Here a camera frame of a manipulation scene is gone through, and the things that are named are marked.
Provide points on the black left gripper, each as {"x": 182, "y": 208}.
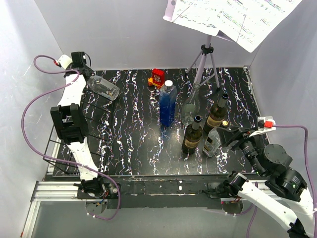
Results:
{"x": 91, "y": 72}

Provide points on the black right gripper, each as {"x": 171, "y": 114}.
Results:
{"x": 227, "y": 135}

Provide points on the clear square liquor bottle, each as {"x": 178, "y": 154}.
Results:
{"x": 213, "y": 142}

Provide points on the dark red wine bottle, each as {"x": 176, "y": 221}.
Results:
{"x": 217, "y": 113}

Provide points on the clear glass bottle top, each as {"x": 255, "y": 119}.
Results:
{"x": 103, "y": 87}

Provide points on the green white wine bottle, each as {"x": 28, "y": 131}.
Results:
{"x": 192, "y": 137}

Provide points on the clear round glass bottle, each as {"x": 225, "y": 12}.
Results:
{"x": 191, "y": 106}

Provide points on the blue clear vodka bottle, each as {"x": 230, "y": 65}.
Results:
{"x": 167, "y": 103}

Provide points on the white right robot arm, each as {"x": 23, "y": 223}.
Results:
{"x": 299, "y": 216}

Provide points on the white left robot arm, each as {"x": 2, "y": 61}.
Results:
{"x": 71, "y": 125}

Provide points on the lilac music stand tripod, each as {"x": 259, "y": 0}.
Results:
{"x": 205, "y": 51}

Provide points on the red yellow toy brick car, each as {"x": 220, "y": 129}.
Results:
{"x": 157, "y": 79}

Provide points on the white sheet music pages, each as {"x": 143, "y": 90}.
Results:
{"x": 246, "y": 22}

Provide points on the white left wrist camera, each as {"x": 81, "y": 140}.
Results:
{"x": 64, "y": 62}

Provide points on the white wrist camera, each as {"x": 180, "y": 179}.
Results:
{"x": 64, "y": 62}
{"x": 265, "y": 124}

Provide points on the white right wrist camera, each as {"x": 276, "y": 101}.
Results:
{"x": 265, "y": 124}

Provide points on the black wire wine rack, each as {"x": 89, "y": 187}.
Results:
{"x": 97, "y": 111}

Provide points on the black metal base frame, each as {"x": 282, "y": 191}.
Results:
{"x": 176, "y": 191}

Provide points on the aluminium rail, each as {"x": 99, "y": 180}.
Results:
{"x": 51, "y": 191}

